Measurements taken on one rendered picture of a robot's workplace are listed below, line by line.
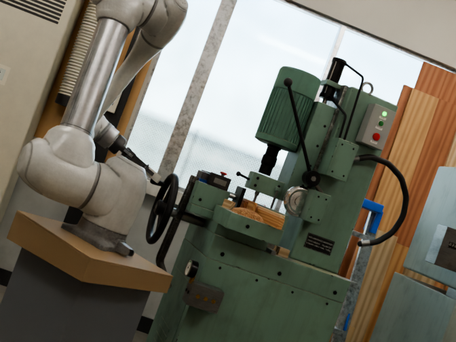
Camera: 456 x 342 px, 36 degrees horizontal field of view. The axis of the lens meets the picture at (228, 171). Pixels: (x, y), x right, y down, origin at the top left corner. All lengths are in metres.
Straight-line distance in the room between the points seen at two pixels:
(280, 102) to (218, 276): 0.72
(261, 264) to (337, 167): 0.47
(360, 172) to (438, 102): 1.67
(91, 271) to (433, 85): 2.95
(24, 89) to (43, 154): 1.81
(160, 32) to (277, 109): 0.63
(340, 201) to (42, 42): 1.88
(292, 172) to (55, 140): 1.05
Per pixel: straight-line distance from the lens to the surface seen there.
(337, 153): 2.70
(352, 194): 2.83
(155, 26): 2.34
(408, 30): 4.50
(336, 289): 2.75
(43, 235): 2.10
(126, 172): 2.14
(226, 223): 2.47
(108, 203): 2.13
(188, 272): 2.49
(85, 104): 2.16
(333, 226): 2.81
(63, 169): 2.08
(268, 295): 2.66
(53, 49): 3.88
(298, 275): 2.68
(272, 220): 2.51
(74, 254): 1.99
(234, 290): 2.61
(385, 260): 4.12
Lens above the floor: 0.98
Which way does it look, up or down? 1 degrees up
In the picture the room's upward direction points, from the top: 20 degrees clockwise
